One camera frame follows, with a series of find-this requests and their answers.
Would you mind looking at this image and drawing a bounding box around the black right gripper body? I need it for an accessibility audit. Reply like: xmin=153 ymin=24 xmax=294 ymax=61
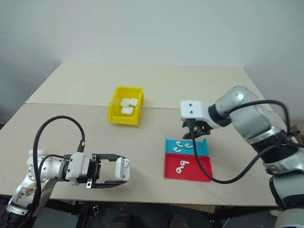
xmin=181 ymin=118 xmax=216 ymax=137

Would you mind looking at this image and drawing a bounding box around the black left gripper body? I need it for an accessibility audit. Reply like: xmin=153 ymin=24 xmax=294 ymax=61
xmin=78 ymin=153 xmax=103 ymax=190

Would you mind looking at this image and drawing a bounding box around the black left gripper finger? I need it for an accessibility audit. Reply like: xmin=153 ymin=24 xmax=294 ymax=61
xmin=98 ymin=153 xmax=125 ymax=164
xmin=95 ymin=180 xmax=129 ymax=190

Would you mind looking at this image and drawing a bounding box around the yellow plastic bin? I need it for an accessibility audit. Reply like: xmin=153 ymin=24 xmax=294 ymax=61
xmin=108 ymin=85 xmax=145 ymax=126

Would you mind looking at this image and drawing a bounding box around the blue plastic tray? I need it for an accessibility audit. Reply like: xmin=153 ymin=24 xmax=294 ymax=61
xmin=163 ymin=135 xmax=210 ymax=158

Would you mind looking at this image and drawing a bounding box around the red plastic tray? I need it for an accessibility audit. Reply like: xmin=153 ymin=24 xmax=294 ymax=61
xmin=162 ymin=152 xmax=213 ymax=183

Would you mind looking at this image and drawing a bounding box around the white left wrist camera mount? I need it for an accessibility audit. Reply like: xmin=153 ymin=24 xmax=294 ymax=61
xmin=64 ymin=152 xmax=93 ymax=186

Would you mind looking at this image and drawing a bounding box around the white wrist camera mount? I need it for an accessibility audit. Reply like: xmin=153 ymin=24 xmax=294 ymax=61
xmin=180 ymin=100 xmax=219 ymax=129
xmin=64 ymin=152 xmax=93 ymax=186

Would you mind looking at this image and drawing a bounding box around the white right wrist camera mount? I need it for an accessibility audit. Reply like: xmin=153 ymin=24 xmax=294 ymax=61
xmin=180 ymin=100 xmax=219 ymax=129

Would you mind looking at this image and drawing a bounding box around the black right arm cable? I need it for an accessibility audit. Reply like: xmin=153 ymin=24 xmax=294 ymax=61
xmin=189 ymin=99 xmax=299 ymax=185

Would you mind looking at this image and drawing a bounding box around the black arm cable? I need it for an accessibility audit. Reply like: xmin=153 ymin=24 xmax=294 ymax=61
xmin=26 ymin=115 xmax=86 ymax=214
xmin=189 ymin=99 xmax=299 ymax=185

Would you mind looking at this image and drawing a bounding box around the black table frame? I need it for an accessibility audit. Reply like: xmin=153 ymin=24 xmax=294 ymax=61
xmin=44 ymin=199 xmax=216 ymax=228

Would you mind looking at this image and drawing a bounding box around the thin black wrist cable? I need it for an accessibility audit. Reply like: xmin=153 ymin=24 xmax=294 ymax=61
xmin=39 ymin=154 xmax=71 ymax=172

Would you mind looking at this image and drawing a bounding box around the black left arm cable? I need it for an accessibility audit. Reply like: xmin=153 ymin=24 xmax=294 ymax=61
xmin=26 ymin=115 xmax=86 ymax=214

